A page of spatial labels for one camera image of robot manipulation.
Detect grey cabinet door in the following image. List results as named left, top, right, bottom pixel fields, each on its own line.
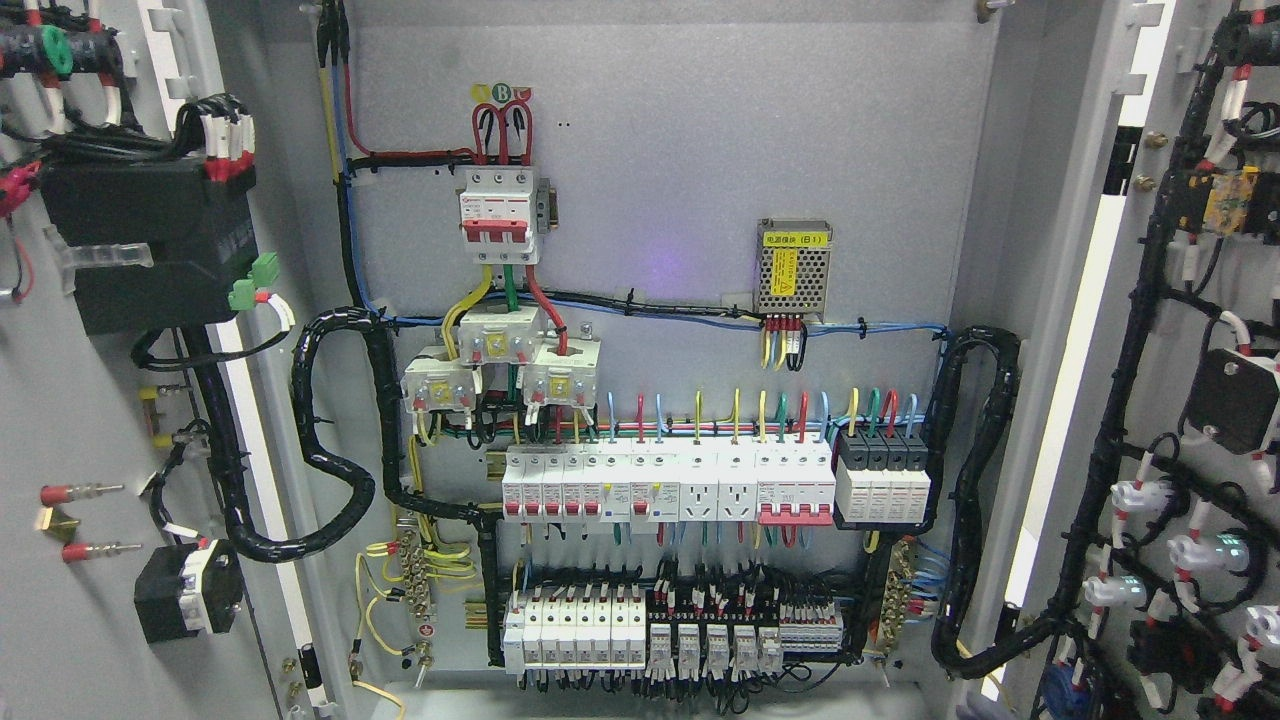
left=945, top=0, right=1280, bottom=720
left=3, top=1, right=353, bottom=719

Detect white current transformers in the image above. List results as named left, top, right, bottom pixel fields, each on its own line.
left=401, top=305, right=602, bottom=415

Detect white socket module row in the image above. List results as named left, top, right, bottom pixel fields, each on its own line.
left=678, top=443, right=759, bottom=521

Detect perforated metal power supply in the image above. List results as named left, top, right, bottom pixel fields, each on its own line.
left=754, top=218, right=833, bottom=316

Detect red main circuit breaker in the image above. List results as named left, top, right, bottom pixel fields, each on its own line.
left=458, top=165, right=544, bottom=266

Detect black white surge protector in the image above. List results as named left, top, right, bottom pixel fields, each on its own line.
left=835, top=432, right=938, bottom=536

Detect white lower breaker row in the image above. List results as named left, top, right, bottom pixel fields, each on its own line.
left=502, top=583, right=648, bottom=680

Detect lower relay terminal row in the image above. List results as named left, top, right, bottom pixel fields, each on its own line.
left=643, top=565, right=850, bottom=691

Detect brass left terminal bar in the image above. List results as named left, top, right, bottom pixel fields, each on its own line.
left=396, top=514, right=435, bottom=638

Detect brass terminal bar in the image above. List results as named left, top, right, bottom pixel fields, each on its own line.
left=876, top=536, right=915, bottom=657
left=396, top=514, right=435, bottom=638

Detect brass right terminal bar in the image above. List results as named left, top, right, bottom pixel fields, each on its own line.
left=876, top=536, right=915, bottom=657

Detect black digital power meter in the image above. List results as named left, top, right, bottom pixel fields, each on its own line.
left=41, top=158, right=279, bottom=336

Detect black left cable conduit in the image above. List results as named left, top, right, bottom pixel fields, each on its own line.
left=150, top=306, right=500, bottom=562

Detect black cable conduit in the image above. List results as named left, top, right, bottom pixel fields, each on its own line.
left=925, top=325, right=1061, bottom=682
left=150, top=306, right=500, bottom=562

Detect black right cable conduit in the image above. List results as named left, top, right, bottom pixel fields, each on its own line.
left=925, top=325, right=1061, bottom=682

